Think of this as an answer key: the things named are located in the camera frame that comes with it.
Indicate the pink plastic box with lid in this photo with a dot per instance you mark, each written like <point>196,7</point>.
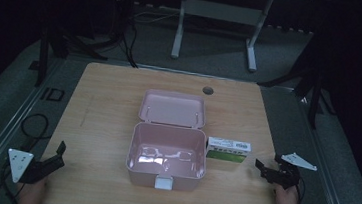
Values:
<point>168,146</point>

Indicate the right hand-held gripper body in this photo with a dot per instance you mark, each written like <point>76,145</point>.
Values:
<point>284,174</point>

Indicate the white and green medicine box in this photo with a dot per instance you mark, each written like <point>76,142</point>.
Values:
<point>228,150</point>

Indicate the black tripod stand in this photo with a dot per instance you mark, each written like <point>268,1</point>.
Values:
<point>60,42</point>
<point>311,84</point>

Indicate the person's left hand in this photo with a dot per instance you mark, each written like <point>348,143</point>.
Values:
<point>32,193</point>

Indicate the white metal desk frame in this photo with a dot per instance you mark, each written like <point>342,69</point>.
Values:
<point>218,11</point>

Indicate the person's right hand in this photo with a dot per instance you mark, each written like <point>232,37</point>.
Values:
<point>285,200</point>

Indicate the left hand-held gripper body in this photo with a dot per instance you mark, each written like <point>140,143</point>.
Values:
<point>25,167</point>

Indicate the grey table grommet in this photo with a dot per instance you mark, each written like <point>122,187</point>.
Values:
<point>207,91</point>

